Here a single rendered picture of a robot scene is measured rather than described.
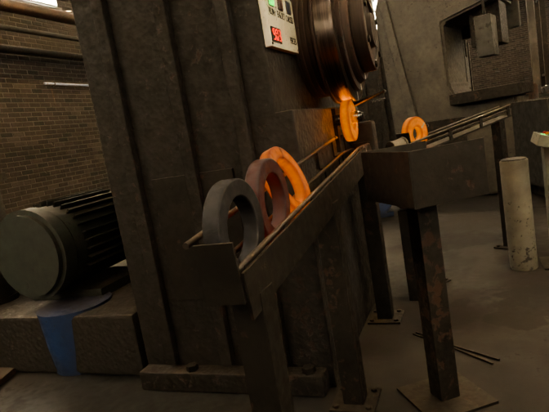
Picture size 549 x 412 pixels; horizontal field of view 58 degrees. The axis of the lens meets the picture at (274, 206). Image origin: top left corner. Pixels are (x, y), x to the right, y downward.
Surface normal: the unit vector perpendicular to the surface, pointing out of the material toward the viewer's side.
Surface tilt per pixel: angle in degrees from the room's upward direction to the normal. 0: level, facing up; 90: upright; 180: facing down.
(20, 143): 90
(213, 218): 64
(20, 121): 90
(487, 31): 90
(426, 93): 90
